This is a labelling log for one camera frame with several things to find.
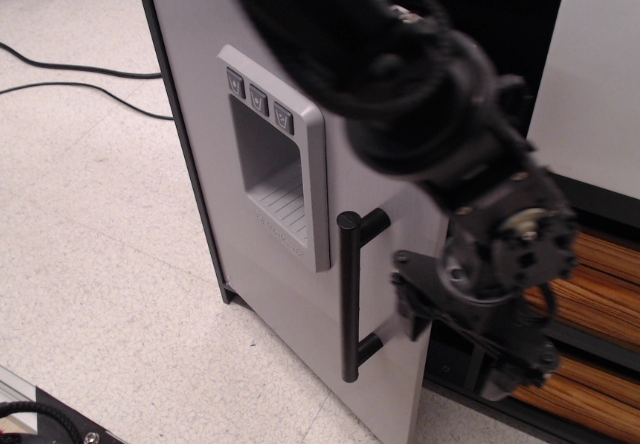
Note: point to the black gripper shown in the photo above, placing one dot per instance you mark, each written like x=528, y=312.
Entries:
x=509, y=331

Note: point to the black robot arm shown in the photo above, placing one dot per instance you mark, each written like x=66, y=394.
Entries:
x=424, y=104

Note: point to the lower wooden storage bin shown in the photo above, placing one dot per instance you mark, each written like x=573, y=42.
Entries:
x=590, y=395

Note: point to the grey ice dispenser panel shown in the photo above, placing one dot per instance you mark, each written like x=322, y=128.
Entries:
x=280, y=139

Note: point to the black fridge door handle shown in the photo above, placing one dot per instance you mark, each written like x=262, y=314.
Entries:
x=355, y=232

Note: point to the dark grey cabinet frame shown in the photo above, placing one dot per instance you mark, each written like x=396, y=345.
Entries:
x=517, y=33

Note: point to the aluminium frame rail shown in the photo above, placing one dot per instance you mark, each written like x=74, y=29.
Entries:
x=16, y=389

